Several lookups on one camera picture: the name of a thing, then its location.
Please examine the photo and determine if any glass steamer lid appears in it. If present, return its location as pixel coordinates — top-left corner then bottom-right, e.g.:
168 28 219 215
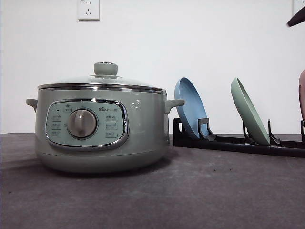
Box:
38 61 167 94

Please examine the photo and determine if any white wall socket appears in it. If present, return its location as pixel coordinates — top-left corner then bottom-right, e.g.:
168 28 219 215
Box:
293 0 305 15
77 0 100 22

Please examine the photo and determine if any green plate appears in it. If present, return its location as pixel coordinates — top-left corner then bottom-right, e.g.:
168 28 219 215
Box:
231 77 271 146

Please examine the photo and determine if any blue plate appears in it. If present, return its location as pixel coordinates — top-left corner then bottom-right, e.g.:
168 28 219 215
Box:
174 77 209 139

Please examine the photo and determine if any white wall socket left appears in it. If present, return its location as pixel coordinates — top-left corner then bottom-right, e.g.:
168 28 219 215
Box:
77 0 100 22

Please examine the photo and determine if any white wall socket right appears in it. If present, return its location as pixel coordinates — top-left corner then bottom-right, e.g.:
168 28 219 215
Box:
293 0 305 15

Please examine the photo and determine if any green electric steamer pot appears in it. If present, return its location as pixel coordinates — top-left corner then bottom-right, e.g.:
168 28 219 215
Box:
26 86 184 174

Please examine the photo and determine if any dark grey table mat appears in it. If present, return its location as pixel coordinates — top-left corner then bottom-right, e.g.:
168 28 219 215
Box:
0 133 305 229

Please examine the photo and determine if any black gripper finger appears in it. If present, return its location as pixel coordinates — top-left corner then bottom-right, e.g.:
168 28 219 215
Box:
286 6 305 27

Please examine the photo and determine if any black plate rack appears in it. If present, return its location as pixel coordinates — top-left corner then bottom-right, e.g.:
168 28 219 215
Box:
173 118 305 158

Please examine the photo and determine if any pink plate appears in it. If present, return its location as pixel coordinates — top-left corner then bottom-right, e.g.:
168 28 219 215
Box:
298 69 305 121

